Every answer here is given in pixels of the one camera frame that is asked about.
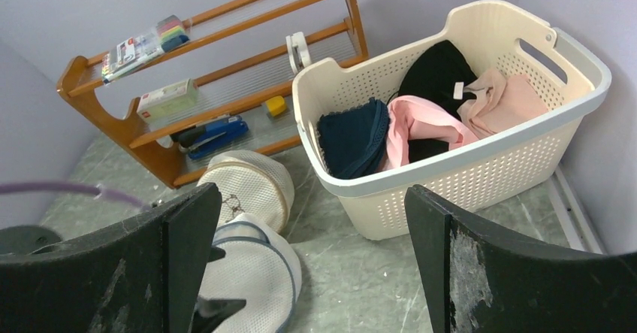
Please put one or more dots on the black garment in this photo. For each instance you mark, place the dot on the black garment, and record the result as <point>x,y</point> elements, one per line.
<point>434,75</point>

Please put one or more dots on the orange wooden shelf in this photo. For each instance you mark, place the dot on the orange wooden shelf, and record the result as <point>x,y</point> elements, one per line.
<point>80,79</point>

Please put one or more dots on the cream plastic laundry basket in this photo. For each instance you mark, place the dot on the cream plastic laundry basket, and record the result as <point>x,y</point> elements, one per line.
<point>569,78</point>

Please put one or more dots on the white green box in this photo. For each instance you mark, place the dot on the white green box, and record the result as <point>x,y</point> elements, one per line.
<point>168,100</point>

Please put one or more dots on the colour marker pack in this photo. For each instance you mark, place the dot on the colour marker pack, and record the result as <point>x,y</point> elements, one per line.
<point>136,52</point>

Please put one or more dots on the yellow small block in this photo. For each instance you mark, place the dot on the yellow small block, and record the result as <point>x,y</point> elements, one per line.
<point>275,106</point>

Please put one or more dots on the beige mesh laundry bag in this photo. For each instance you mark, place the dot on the beige mesh laundry bag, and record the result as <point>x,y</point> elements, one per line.
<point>251,182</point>

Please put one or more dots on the pink garment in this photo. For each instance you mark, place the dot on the pink garment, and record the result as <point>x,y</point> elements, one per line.
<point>499,103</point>

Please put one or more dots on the white clip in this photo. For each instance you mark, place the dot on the white clip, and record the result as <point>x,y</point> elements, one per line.
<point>298,52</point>

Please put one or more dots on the white mesh laundry bag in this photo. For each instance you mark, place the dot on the white mesh laundry bag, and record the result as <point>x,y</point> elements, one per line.
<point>259,267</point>

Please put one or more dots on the dark blue garment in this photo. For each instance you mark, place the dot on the dark blue garment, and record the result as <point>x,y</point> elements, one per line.
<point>353,140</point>

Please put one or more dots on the aluminium frame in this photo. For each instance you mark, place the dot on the aluminium frame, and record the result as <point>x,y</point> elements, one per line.
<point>573,219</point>

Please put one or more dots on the blue flat box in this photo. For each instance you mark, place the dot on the blue flat box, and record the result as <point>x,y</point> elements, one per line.
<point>207,137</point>

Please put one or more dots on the pink bra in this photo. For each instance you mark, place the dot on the pink bra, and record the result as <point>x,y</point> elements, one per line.
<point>420,129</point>

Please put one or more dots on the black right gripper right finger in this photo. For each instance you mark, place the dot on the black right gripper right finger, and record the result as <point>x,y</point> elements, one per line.
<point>479,276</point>

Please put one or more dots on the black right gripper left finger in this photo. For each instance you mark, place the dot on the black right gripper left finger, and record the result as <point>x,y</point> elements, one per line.
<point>141,274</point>

